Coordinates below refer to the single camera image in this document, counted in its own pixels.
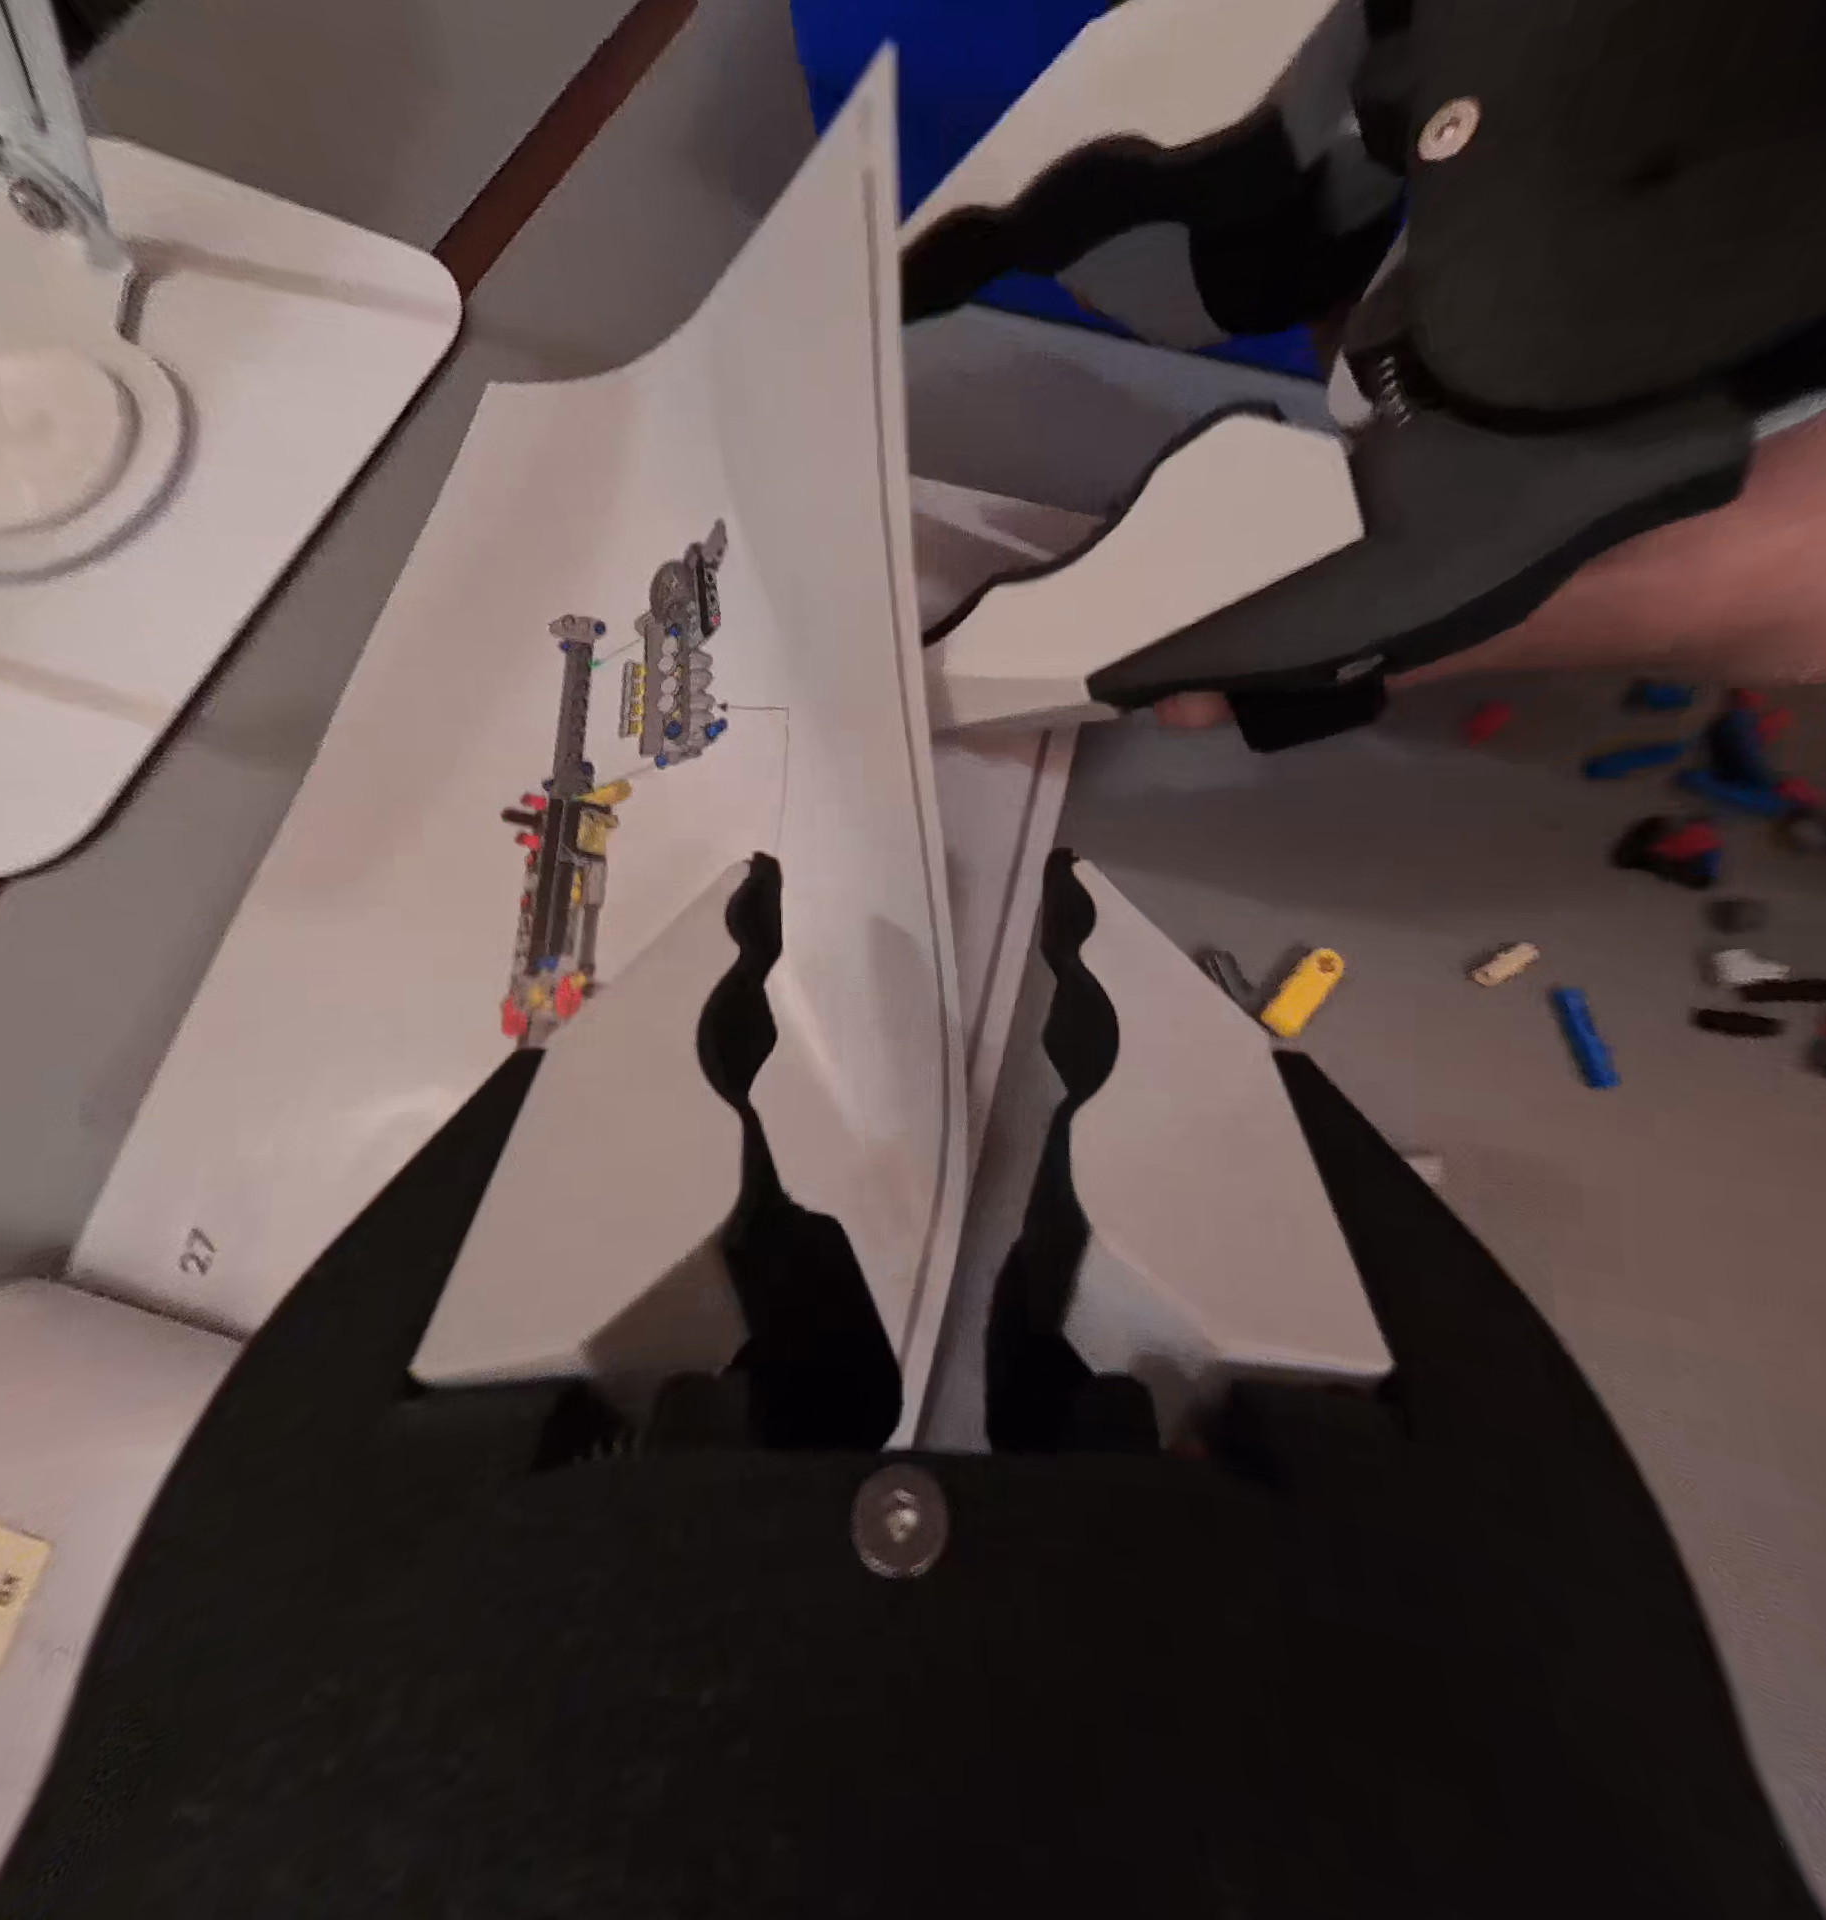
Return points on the yellow lego connector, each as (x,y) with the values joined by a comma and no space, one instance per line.
(1303,990)

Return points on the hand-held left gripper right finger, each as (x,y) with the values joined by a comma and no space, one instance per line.
(1213,1187)

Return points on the blue lego pin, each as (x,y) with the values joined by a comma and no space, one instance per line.
(1584,1038)

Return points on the scattered loose lego pieces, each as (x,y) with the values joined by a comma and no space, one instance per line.
(1679,848)

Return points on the white lego instruction booklet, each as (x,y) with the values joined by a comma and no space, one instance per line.
(404,842)

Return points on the person's right hand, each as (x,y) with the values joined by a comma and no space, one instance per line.
(1679,600)

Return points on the white folding tablet stand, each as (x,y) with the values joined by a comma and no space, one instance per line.
(254,450)

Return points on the tan lego pin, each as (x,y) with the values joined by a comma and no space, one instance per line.
(1506,963)

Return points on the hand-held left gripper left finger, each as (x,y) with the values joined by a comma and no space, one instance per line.
(598,1187)

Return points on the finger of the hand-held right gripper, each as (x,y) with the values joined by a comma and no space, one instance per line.
(1138,92)
(1228,570)

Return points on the blue plastic bin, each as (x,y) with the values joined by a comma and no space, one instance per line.
(974,92)

